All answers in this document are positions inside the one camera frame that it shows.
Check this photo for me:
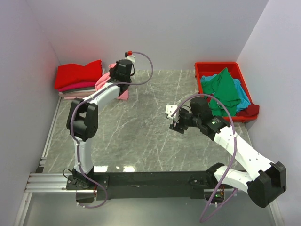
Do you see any blue t shirt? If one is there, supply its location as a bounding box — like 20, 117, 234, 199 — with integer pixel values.
200, 74, 251, 113

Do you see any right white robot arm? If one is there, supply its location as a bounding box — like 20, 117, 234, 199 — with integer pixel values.
165, 97, 286, 208

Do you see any black base beam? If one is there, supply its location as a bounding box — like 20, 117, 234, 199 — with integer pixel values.
66, 171, 218, 200

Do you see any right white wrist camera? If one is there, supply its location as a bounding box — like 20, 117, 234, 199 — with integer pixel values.
165, 104, 178, 120

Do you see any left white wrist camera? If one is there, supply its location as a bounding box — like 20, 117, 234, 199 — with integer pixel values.
125, 50, 136, 63

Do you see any dark red t shirt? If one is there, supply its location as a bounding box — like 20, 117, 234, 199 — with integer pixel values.
236, 103, 260, 117

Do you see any folded light pink t shirt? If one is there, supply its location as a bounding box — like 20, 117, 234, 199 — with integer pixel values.
64, 96, 86, 100

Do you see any aluminium rail frame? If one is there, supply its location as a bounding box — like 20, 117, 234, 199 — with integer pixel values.
13, 96, 282, 226

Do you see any folded magenta t shirt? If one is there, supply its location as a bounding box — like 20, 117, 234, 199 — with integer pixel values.
58, 81, 96, 92

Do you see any folded grey t shirt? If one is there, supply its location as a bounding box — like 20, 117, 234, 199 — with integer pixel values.
62, 87, 95, 94

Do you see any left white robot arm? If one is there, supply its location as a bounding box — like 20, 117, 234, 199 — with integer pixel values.
66, 58, 135, 189

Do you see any green t shirt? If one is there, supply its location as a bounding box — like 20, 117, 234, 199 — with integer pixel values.
201, 67, 241, 116

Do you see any folded beige t shirt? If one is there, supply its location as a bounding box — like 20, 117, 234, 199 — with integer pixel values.
59, 90, 95, 97

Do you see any folded red t shirt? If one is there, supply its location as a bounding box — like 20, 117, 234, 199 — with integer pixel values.
54, 60, 102, 89

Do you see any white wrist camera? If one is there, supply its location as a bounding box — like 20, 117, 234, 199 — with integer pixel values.
165, 104, 178, 120
125, 50, 136, 63

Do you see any red plastic bin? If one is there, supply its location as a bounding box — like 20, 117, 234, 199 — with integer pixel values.
195, 62, 258, 122

